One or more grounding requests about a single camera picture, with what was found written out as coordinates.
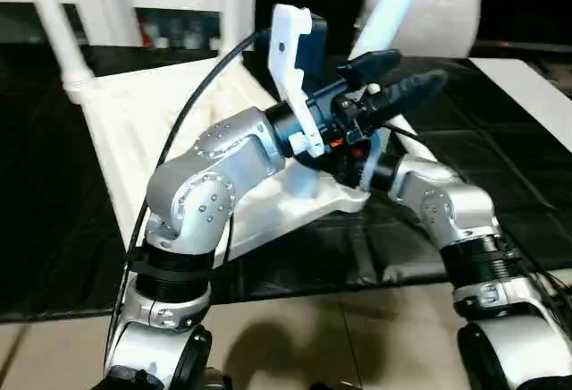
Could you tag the white plastic table top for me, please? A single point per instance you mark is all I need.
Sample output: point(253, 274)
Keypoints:
point(134, 139)

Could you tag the white plastic table leg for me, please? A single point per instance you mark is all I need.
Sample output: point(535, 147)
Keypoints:
point(229, 5)
point(416, 150)
point(393, 5)
point(55, 23)

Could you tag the white cabinet with glass doors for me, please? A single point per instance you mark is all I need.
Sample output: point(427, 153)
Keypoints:
point(134, 5)

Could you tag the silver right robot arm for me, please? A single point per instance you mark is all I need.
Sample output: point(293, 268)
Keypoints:
point(456, 220)

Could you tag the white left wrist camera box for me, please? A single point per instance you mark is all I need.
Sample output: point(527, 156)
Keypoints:
point(290, 59)

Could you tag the grey pillow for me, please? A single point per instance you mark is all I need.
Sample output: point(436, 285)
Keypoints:
point(438, 23)

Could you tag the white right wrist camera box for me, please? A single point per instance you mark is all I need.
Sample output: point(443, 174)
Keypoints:
point(371, 159)

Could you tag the black work mat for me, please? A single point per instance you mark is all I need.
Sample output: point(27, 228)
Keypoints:
point(500, 184)

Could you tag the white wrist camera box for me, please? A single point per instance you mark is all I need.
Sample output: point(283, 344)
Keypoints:
point(371, 159)
point(290, 59)

